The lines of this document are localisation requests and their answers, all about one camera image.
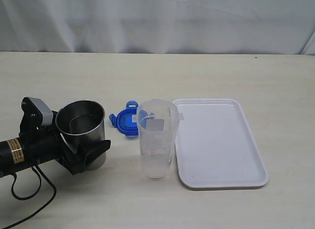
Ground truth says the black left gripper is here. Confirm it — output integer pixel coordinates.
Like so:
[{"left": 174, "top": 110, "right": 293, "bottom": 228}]
[{"left": 19, "top": 97, "right": 111, "bottom": 175}]

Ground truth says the stainless steel cup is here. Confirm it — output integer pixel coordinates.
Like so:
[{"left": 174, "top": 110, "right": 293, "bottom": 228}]
[{"left": 55, "top": 99, "right": 106, "bottom": 171}]

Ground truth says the white rectangular plastic tray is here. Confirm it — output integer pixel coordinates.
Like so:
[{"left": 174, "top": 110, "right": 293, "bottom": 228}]
[{"left": 173, "top": 98, "right": 269, "bottom": 190}]

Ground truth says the blue plastic lid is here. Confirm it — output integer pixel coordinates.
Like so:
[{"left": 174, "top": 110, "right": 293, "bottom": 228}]
[{"left": 109, "top": 98, "right": 157, "bottom": 139}]

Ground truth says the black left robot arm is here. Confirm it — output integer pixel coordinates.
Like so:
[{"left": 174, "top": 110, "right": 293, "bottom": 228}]
[{"left": 0, "top": 97, "right": 111, "bottom": 177}]

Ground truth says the clear plastic container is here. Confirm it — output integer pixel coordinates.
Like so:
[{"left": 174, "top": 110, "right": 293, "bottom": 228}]
[{"left": 132, "top": 99, "right": 181, "bottom": 179}]

